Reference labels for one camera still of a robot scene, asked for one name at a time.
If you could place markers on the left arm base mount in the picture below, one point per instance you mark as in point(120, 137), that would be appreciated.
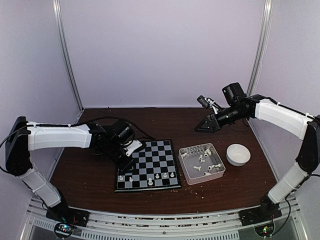
point(66, 222)

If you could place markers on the white ceramic bowl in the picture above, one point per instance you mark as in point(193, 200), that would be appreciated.
point(238, 155)

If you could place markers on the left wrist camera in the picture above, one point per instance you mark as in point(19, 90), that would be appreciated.
point(135, 145)

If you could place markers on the left aluminium frame post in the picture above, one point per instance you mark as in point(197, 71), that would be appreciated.
point(65, 53)

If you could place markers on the black white chessboard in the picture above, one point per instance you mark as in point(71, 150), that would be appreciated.
point(158, 157)

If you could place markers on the aluminium frame post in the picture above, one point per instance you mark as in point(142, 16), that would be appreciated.
point(261, 46)
point(65, 53)

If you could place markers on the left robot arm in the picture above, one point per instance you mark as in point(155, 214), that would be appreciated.
point(116, 141)

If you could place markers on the front aluminium rail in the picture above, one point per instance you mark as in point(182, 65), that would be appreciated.
point(219, 225)

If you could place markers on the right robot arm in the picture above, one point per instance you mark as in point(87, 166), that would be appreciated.
point(302, 125)

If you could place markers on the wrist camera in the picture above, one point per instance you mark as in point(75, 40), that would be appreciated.
point(135, 145)
point(209, 103)

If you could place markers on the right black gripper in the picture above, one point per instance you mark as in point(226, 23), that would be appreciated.
point(212, 122)

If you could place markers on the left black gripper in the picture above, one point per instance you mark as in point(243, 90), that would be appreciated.
point(124, 166)

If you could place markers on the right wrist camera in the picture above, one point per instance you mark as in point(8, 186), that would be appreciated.
point(209, 103)

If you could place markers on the pink plastic basket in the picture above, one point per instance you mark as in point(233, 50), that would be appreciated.
point(197, 148)

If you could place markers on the white chess piece pile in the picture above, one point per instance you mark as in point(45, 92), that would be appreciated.
point(199, 164)

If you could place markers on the right aluminium frame post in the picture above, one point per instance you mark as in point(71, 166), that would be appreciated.
point(261, 46)

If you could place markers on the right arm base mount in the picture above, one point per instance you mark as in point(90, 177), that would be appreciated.
point(262, 217)

